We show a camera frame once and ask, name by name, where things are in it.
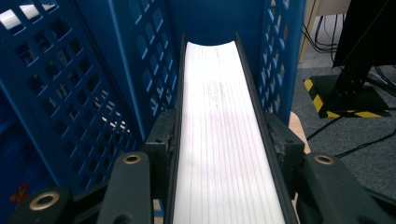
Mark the black stand with striped base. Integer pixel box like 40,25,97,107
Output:
303,62,392,119

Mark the beige desk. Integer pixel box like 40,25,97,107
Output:
298,0,353,63

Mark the long black floor cable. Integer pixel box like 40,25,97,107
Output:
334,129,396,159

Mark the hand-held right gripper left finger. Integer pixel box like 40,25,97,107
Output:
144,107,180,202

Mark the black cable bundle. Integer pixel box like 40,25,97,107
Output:
302,14,347,63

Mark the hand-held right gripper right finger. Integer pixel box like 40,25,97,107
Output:
263,111,306,200

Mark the blue plastic file rack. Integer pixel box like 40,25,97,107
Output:
0,0,307,224

